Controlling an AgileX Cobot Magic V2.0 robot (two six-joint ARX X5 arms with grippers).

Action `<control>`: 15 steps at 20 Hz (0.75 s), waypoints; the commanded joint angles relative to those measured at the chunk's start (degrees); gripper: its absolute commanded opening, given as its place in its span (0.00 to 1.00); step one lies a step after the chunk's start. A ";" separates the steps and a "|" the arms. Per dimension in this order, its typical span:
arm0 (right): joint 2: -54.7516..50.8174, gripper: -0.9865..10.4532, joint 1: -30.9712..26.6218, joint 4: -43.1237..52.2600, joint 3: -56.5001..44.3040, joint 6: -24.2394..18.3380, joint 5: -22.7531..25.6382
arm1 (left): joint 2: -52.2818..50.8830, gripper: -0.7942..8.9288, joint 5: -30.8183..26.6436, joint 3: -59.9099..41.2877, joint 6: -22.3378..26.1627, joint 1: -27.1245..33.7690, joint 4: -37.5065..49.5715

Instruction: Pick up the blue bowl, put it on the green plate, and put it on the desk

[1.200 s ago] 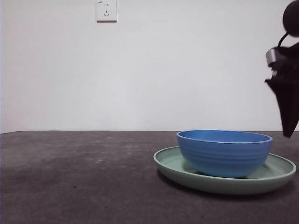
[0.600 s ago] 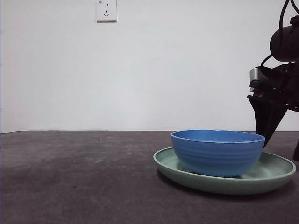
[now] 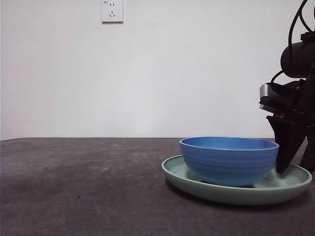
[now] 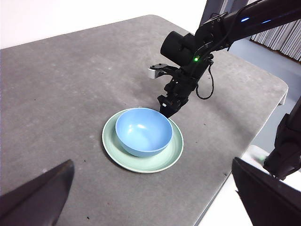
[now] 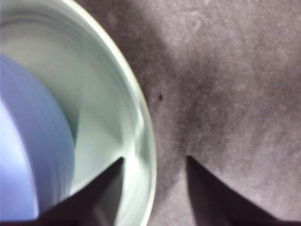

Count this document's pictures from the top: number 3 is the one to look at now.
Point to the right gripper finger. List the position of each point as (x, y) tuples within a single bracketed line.
[(286, 142), (310, 155)]

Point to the blue bowl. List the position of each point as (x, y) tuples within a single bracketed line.
[(229, 164)]

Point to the green plate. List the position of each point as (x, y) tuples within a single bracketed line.
[(221, 196)]

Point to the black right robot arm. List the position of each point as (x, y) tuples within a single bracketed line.
[(297, 59)]

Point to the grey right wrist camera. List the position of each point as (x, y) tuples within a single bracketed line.
[(264, 91)]

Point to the white wall outlet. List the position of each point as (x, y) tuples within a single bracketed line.
[(112, 12)]

